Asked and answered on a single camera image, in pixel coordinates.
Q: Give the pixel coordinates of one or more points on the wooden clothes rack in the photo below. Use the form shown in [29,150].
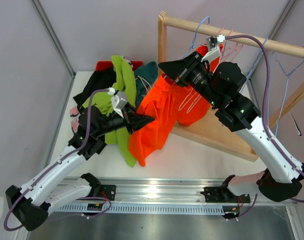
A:
[209,131]

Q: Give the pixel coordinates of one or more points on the pink hanger of green shorts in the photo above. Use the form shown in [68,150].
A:
[193,97]

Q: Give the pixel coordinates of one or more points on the red plastic bin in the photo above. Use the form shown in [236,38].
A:
[102,65]

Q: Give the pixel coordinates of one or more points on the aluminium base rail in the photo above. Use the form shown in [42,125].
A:
[166,196]

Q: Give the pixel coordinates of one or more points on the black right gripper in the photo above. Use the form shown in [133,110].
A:
[180,70]

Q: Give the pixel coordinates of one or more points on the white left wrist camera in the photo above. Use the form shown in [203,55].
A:
[118,100]

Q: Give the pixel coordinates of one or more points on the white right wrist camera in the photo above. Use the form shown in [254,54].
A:
[213,46]

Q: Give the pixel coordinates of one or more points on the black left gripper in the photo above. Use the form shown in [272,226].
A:
[135,121]

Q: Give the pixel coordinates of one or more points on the black shorts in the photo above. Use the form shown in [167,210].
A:
[101,79]

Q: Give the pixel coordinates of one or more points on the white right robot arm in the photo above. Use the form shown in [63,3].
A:
[282,178]

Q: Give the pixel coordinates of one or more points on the pink hanger of black shorts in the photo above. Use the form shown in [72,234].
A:
[230,51]

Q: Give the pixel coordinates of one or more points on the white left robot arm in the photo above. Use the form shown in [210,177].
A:
[35,200]

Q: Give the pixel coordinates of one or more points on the orange shorts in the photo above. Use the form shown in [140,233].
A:
[162,103]

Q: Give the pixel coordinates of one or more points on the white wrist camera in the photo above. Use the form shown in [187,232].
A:
[213,46]
[118,100]

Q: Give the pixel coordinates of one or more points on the lime green shorts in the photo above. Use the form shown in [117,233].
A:
[125,82]

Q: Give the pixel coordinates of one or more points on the teal drawstring shorts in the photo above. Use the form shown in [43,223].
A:
[145,77]

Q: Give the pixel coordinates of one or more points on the pink patterned shorts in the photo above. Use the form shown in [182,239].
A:
[74,117]

